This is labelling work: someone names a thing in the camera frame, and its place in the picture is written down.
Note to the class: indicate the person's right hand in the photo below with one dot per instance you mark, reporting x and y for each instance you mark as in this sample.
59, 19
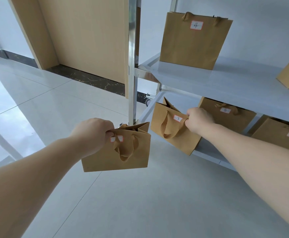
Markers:
201, 120

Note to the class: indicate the person's left hand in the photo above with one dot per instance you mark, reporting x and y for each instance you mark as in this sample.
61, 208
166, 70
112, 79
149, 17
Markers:
91, 136

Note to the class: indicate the person's right fingers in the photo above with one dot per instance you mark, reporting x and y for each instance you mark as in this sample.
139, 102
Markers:
189, 121

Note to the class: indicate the person's left fingers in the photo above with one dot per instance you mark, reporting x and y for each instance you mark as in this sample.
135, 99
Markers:
109, 130

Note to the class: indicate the person's right forearm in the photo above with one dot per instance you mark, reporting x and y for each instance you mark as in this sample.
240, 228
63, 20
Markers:
261, 158

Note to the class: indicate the person's left forearm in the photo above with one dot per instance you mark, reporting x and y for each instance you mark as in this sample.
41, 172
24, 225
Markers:
28, 185

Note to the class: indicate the rack caster wheel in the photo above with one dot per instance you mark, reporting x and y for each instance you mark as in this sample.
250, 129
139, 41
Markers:
148, 100

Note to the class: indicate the metal shelf rack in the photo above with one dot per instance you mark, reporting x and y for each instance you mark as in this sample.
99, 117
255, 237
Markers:
233, 81

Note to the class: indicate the light wooden door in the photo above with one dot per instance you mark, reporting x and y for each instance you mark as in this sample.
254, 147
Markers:
85, 34

